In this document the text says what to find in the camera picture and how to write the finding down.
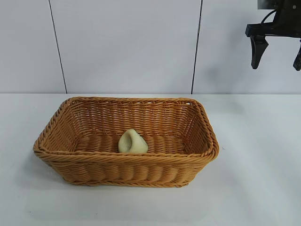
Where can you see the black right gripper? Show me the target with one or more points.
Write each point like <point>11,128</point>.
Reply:
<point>287,23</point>

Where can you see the pale round egg yolk pastry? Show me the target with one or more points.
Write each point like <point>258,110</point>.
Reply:
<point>132,143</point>

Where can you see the tan woven wicker basket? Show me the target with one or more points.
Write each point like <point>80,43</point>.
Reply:
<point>129,169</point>

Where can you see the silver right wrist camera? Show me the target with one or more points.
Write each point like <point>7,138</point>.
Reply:
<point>266,4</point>

